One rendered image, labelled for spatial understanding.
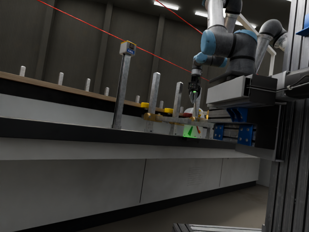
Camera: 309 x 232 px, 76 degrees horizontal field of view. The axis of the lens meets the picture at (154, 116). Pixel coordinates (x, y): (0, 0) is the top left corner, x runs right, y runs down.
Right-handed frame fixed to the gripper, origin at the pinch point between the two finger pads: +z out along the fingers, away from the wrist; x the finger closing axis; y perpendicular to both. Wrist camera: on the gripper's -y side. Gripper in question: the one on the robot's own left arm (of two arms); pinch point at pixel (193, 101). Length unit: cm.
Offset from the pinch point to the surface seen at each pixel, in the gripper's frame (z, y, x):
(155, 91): -0.6, 30.6, -17.9
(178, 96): -1.9, 7.9, -9.8
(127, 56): -16, 55, -27
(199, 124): 16.8, 10.4, 9.7
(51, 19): -421, -428, -900
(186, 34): -515, -866, -362
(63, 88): 10, 75, -52
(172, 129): 23.0, 7.4, -10.8
